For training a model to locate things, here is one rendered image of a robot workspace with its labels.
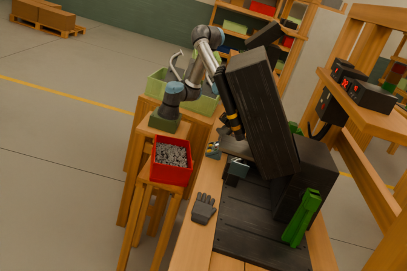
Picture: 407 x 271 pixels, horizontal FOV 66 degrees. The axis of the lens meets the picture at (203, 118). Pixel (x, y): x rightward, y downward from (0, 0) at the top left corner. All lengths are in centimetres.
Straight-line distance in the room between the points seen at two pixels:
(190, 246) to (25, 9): 661
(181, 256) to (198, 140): 151
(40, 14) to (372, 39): 632
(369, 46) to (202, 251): 128
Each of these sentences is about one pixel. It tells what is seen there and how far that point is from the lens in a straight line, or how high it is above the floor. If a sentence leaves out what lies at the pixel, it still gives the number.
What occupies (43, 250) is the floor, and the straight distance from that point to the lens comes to 242.
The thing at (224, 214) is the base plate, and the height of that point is 90.
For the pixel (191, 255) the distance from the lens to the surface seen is 128.
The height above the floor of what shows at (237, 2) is 152.
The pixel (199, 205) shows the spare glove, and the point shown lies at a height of 93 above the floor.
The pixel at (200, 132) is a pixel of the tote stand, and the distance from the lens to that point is 260.
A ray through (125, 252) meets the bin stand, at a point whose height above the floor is 25.
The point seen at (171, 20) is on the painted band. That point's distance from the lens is 880.
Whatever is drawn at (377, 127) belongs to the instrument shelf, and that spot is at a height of 153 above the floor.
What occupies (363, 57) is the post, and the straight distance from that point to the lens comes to 185.
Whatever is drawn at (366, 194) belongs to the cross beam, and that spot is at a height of 121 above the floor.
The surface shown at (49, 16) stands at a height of 33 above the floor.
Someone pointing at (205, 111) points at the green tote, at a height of 83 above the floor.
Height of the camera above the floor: 182
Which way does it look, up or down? 23 degrees down
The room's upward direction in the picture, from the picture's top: 17 degrees clockwise
